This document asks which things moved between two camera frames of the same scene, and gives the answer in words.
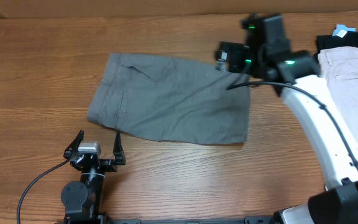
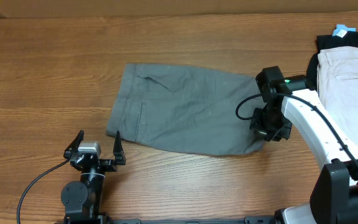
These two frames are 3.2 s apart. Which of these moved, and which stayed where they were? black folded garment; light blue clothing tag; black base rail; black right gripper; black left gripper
Moved: black right gripper
Stayed: black base rail; black folded garment; light blue clothing tag; black left gripper
